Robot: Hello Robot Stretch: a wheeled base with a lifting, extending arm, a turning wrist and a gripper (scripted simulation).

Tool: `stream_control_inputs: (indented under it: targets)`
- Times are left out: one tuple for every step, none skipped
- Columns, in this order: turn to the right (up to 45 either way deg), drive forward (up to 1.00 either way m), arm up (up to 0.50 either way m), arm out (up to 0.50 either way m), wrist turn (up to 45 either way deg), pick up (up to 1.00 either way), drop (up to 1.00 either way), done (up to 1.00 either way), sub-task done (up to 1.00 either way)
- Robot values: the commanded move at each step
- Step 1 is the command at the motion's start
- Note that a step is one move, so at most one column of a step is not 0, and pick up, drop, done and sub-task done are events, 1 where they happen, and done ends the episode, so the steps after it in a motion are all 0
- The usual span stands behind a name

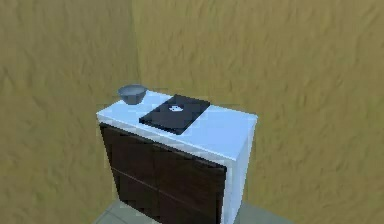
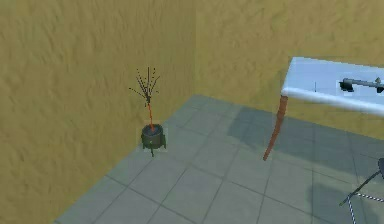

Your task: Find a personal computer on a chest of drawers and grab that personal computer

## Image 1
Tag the white chest of drawers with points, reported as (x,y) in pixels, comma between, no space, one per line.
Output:
(220,133)

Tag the black closed laptop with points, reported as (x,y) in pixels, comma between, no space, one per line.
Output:
(173,115)

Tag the grey bowl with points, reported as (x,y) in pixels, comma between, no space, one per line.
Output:
(132,94)

